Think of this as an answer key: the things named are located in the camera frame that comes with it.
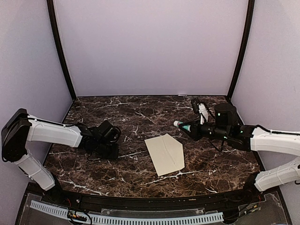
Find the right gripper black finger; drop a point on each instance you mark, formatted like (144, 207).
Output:
(191, 123)
(193, 134)

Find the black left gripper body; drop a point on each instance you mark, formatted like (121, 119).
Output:
(103, 152)

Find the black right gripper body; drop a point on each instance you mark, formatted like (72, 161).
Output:
(208, 134)

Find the green white glue stick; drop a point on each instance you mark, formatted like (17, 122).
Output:
(185, 128)

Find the cream paper envelope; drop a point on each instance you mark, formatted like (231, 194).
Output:
(166, 154)

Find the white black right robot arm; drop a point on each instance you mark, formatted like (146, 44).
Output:
(227, 129)

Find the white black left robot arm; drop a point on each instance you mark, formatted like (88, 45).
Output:
(23, 128)

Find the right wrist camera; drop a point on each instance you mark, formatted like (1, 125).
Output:
(200, 109)

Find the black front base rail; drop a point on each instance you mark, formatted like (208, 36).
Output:
(224, 201)

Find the white slotted cable duct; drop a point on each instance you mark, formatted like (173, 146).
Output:
(123, 217)

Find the black enclosure frame post right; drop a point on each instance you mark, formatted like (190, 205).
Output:
(243, 47)

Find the black enclosure frame post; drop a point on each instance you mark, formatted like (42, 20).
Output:
(243, 47)
(59, 49)

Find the black enclosure frame post left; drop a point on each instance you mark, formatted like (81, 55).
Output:
(59, 49)

